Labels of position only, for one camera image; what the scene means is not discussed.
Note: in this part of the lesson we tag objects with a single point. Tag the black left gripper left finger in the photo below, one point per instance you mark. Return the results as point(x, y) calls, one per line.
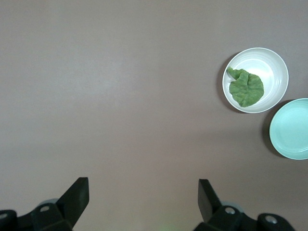
point(72, 204)

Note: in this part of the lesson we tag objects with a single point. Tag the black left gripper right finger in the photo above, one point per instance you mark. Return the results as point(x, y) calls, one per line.
point(216, 216)

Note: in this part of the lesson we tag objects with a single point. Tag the green lettuce leaf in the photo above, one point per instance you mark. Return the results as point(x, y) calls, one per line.
point(246, 90)

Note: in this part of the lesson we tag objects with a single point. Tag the mint green plate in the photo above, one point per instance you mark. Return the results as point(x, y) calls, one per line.
point(291, 130)

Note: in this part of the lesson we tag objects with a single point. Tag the brown table cover sheet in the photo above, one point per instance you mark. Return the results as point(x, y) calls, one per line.
point(120, 72)

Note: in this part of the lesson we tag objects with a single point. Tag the pale beige plate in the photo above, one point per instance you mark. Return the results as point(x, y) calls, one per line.
point(274, 72)

